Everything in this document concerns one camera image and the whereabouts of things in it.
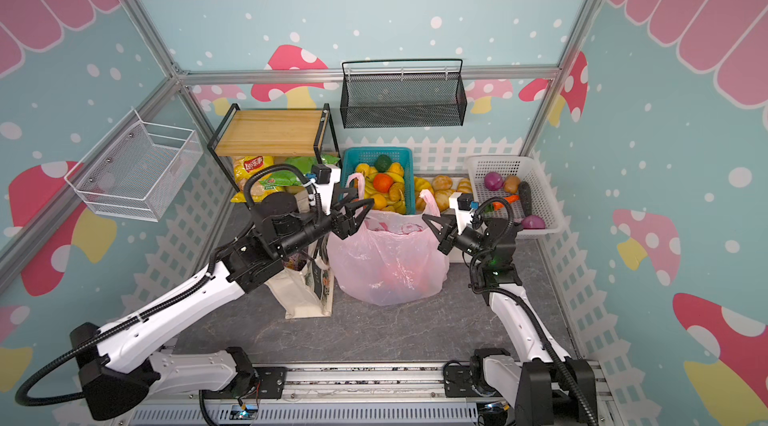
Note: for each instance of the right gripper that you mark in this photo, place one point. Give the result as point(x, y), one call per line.
point(450, 236)

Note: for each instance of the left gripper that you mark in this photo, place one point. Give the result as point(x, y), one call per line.
point(351, 223)

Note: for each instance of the pink plastic grocery bag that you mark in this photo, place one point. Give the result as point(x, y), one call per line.
point(392, 259)

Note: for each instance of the beige canvas tote bag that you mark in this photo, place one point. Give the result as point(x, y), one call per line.
point(305, 287)

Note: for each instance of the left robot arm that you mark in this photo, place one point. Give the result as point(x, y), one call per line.
point(115, 367)

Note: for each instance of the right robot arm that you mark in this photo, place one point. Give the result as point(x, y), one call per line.
point(543, 381)

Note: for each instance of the orange tomato fruit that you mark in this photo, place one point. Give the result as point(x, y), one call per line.
point(383, 182)

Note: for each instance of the banana bunch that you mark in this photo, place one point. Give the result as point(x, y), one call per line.
point(394, 200)

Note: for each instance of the long striped croissant bread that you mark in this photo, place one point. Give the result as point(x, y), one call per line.
point(442, 198)

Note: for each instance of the teal plastic fruit basket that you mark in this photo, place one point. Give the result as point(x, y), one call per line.
point(370, 154)

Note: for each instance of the small striped bread roll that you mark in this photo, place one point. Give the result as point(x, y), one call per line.
point(464, 186)

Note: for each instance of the round beige bread bun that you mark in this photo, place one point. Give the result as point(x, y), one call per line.
point(442, 182)

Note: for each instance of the green avocado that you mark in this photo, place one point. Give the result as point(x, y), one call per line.
point(383, 163)

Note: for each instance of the striped yellow bread roll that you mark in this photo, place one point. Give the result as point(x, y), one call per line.
point(421, 184)

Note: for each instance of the small orange carrot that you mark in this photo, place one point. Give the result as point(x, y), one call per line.
point(510, 199)

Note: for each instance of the purple onion back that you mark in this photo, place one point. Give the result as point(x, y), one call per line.
point(493, 181)

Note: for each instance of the purple onion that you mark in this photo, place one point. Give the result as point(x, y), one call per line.
point(534, 222)
point(493, 181)

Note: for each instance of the green snack bag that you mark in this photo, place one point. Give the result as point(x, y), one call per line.
point(303, 162)

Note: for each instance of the brown potato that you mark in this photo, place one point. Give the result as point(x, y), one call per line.
point(511, 184)

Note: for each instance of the purple onion front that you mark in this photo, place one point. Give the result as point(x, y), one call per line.
point(534, 222)

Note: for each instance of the white plastic vegetable basket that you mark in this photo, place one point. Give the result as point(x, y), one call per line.
point(544, 203)

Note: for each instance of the yellow chips bag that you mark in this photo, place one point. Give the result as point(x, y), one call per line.
point(244, 168)

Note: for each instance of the black mesh wall basket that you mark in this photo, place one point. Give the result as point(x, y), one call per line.
point(406, 93)

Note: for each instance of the wooden black-frame shelf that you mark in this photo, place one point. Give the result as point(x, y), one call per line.
point(273, 132)

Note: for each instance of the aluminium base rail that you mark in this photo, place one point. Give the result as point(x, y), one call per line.
point(395, 393)

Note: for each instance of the white wire wall basket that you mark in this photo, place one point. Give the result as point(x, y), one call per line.
point(136, 170)

